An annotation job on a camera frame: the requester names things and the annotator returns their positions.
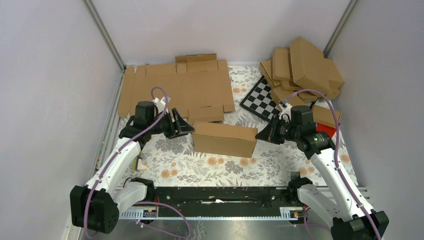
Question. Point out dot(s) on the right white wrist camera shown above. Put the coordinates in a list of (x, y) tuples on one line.
[(285, 113)]

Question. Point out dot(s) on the aluminium frame rail front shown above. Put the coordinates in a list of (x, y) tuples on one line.
[(194, 203)]

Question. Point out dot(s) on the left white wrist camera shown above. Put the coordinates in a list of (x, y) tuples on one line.
[(162, 102)]

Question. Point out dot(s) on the large folded cardboard box top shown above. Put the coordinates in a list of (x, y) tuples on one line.
[(308, 66)]

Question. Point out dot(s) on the stack of flat cardboard blanks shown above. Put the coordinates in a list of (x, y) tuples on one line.
[(198, 86)]

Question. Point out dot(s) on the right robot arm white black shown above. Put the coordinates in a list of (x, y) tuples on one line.
[(349, 216)]

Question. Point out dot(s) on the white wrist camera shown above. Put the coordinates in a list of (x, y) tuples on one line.
[(285, 113), (162, 102)]

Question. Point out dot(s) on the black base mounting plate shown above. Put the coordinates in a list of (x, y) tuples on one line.
[(215, 203)]

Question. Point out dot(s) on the floral patterned table mat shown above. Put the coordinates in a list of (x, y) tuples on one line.
[(174, 163)]

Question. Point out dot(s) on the small green white object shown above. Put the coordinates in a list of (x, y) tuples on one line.
[(138, 165)]

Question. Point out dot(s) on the folded cardboard box beside red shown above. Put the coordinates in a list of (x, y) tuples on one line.
[(323, 116)]

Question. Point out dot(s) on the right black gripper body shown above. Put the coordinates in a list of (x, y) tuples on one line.
[(288, 132)]

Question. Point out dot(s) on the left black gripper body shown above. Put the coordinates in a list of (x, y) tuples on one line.
[(165, 126)]

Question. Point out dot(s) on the black white checkerboard panel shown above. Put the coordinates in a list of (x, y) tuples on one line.
[(259, 102)]

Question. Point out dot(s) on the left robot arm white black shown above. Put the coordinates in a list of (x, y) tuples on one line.
[(112, 179)]

